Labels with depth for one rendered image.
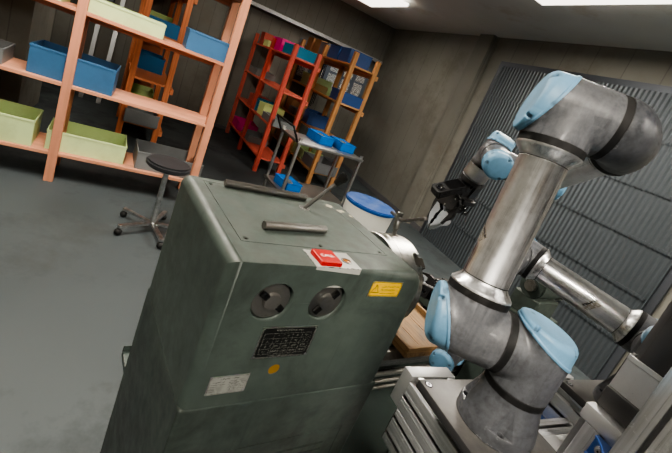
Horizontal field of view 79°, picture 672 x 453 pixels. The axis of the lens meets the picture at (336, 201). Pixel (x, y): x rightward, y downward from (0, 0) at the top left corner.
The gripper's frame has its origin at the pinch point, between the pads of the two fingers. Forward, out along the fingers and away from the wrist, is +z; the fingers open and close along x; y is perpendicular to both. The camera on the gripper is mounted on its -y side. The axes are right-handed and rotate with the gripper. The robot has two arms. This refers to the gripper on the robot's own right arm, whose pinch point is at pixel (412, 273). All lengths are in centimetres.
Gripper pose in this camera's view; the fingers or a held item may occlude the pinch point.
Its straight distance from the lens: 164.8
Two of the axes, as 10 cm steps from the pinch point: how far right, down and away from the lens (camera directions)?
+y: 8.0, 1.6, 5.8
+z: -4.7, -4.2, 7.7
